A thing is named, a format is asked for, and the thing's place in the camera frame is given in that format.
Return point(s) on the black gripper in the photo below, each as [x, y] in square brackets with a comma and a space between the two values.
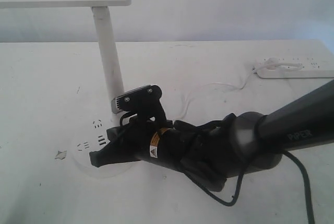
[170, 147]

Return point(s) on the white desk lamp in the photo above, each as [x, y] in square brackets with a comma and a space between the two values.
[93, 137]

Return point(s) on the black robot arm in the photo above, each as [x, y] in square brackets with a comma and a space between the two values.
[213, 152]

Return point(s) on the white plug in strip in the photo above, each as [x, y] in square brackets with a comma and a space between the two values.
[271, 63]

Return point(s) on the white power strip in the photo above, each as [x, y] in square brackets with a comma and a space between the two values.
[296, 68]

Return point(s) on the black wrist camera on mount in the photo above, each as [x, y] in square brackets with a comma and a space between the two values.
[143, 101]

